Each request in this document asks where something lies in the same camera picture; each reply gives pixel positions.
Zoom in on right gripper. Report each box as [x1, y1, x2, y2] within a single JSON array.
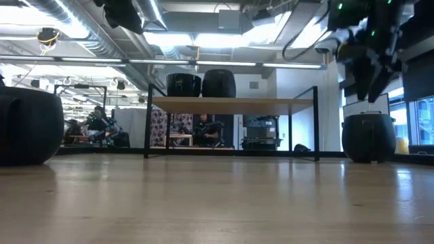
[[337, 13, 407, 104]]

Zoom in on black mug yellow inside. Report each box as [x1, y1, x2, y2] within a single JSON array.
[[340, 113, 397, 165]]

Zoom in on black mug red inside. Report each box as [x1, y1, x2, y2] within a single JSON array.
[[201, 68, 237, 99]]

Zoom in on yellow object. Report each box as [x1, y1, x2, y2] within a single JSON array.
[[396, 137, 410, 155]]

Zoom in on black cabinet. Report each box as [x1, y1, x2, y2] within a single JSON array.
[[241, 115, 283, 151]]

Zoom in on wooden shelf black metal legs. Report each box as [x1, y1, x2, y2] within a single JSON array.
[[144, 83, 321, 163]]

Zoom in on long fluorescent light strip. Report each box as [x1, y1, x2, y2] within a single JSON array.
[[0, 56, 327, 70]]

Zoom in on person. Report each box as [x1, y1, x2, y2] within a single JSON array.
[[190, 113, 224, 148], [79, 105, 113, 145]]

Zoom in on low wooden table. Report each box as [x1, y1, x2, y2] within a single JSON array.
[[164, 134, 194, 147]]

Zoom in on patterned partition panel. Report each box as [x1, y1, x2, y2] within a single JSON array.
[[151, 108, 194, 147]]

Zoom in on white partition panel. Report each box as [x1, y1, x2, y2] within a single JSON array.
[[113, 107, 150, 148]]

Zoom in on security camera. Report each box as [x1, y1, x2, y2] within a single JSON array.
[[313, 37, 340, 55]]

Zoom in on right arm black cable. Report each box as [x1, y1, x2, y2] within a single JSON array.
[[282, 6, 332, 61]]

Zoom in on black extrusion table frame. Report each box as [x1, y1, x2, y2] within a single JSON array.
[[56, 145, 434, 167]]

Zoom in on square grey duct box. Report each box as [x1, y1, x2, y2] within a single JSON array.
[[218, 9, 243, 34]]

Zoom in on round silver air duct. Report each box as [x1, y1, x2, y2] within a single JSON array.
[[135, 0, 170, 31]]

